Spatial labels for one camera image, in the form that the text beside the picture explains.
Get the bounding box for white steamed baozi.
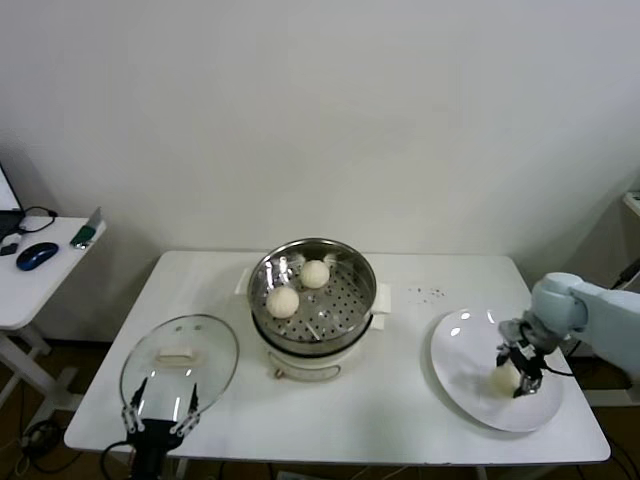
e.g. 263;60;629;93
265;286;301;319
489;366;522;400
299;259;331;290

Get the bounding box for black floor cable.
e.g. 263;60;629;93
17;419;66;476

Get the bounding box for large white plate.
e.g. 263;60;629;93
430;308;565;434

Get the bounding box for black laptop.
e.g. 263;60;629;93
0;160;25;241

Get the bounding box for black wall cable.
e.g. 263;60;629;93
607;257;640;292

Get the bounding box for blue computer mouse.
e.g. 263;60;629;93
15;241;59;272

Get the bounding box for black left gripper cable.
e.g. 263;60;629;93
101;439;136;480

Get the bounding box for glass lid with white handle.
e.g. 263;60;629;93
118;313;240;424

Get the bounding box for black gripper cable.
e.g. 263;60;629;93
542;349;574;377
101;439;136;480

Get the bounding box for green handled utility knife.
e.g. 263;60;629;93
69;207;104;250

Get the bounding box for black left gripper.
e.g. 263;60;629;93
122;377;202;454

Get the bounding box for black desk cable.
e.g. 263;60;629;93
19;205;59;235

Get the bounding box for brown crumbs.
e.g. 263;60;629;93
407;285;446;305

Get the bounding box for white side desk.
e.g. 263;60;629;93
0;215;108;434

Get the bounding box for stainless steel steamer basket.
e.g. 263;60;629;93
234;238;394;354

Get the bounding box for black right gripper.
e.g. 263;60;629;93
494;337;549;400

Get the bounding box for white electric pot base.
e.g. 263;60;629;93
252;309;389;384

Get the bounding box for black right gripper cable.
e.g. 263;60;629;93
542;349;574;377

